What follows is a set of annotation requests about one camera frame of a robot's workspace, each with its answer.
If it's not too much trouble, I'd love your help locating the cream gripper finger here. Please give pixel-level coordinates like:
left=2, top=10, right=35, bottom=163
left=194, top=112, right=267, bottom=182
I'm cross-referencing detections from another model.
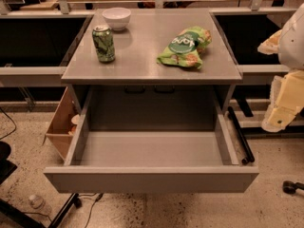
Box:
left=261, top=70, right=304, bottom=132
left=257, top=29, right=281, bottom=55

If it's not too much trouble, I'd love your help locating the green soda can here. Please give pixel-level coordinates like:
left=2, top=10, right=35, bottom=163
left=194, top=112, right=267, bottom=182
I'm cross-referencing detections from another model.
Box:
left=92, top=25, right=115, bottom=63

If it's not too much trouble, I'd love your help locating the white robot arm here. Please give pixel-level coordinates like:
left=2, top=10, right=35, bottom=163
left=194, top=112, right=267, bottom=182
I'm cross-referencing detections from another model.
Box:
left=257, top=4, right=304, bottom=132

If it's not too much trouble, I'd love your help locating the grey open top drawer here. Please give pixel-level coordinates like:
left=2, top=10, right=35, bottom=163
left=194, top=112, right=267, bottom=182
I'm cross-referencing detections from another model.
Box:
left=43, top=85, right=260, bottom=195

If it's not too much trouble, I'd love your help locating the green chip bag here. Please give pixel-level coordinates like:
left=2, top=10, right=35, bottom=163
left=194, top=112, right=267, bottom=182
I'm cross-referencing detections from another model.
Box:
left=157, top=26, right=212, bottom=68

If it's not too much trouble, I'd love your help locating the black chair caster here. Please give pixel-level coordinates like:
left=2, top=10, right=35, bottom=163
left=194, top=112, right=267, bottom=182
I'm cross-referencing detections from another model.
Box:
left=282, top=180, right=304, bottom=194

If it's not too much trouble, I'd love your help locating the grey cabinet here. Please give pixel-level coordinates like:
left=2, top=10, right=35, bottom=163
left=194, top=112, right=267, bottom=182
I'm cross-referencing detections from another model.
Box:
left=62, top=9, right=242, bottom=85

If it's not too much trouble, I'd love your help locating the white bowl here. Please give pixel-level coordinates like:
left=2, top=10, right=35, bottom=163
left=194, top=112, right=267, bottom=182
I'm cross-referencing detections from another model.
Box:
left=102, top=8, right=131, bottom=30

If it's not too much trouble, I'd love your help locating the brown cardboard box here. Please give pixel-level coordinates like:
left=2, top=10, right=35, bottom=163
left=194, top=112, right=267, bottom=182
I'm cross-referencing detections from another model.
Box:
left=46, top=88, right=78, bottom=160

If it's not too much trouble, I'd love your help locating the clear plastic bottle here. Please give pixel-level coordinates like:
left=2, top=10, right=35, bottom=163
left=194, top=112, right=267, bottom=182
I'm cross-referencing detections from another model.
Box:
left=25, top=195, right=52, bottom=219

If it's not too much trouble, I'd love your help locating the black chair base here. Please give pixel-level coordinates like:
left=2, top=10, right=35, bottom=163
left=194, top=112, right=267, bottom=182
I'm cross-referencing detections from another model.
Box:
left=0, top=141, right=83, bottom=228

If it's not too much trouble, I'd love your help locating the black cable on floor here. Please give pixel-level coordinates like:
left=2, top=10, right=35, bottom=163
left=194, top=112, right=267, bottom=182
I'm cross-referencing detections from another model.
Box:
left=79, top=192, right=105, bottom=228

